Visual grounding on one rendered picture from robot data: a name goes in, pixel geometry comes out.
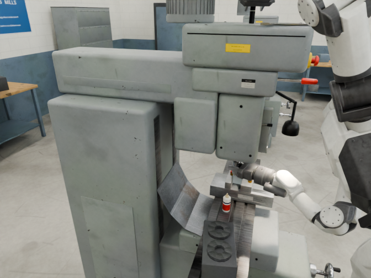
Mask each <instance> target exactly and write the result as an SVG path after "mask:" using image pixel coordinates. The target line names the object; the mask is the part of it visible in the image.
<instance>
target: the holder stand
mask: <svg viewBox="0 0 371 278"><path fill-rule="evenodd" d="M236 273H237V259H236V246H235V233H234V223H233V222H222V221H207V220H205V221H204V234H203V253H202V275H201V278H236Z"/></svg>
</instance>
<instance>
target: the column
mask: <svg viewBox="0 0 371 278"><path fill-rule="evenodd" d="M47 105H48V109H49V114H50V119H51V123H52V128H53V132H54V136H55V141H56V147H57V151H58V154H59V159H60V164H61V169H62V174H63V179H64V182H65V187H66V192H67V197H68V201H69V205H70V210H71V215H72V219H73V224H74V228H75V232H76V237H77V243H78V247H79V252H80V255H81V260H82V265H83V270H84V275H85V278H161V273H160V250H159V244H160V242H161V240H162V238H163V236H164V233H165V231H166V229H167V227H168V225H169V223H170V221H171V219H172V216H171V215H170V214H169V212H168V210H167V208H166V206H165V205H164V203H163V201H162V199H161V197H160V196H159V194H158V192H157V189H158V188H159V187H160V185H161V184H162V182H163V180H164V179H165V177H166V176H167V174H168V173H169V171H170V170H171V168H172V167H173V166H174V164H175V163H176V161H178V162H179V150H178V149H176V148H175V146H174V104H170V103H159V102H153V101H142V100H131V99H120V98H110V97H99V96H92V95H82V94H71V93H67V94H64V95H61V96H59V97H57V98H54V99H51V100H49V101H48V103H47Z"/></svg>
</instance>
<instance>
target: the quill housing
mask: <svg viewBox="0 0 371 278"><path fill-rule="evenodd" d="M264 102H265V97H259V96H252V95H239V94H226V93H220V94H219V101H218V120H217V130H216V149H215V155H216V156H217V157H218V158H220V159H225V160H230V161H237V162H245V163H254V162H255V161H256V160H257V156H258V148H259V139H260V134H261V126H262V119H263V111H264Z"/></svg>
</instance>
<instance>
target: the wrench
mask: <svg viewBox="0 0 371 278"><path fill-rule="evenodd" d="M260 25H307V24H306V23H261V24H260ZM308 26H309V25H308Z"/></svg>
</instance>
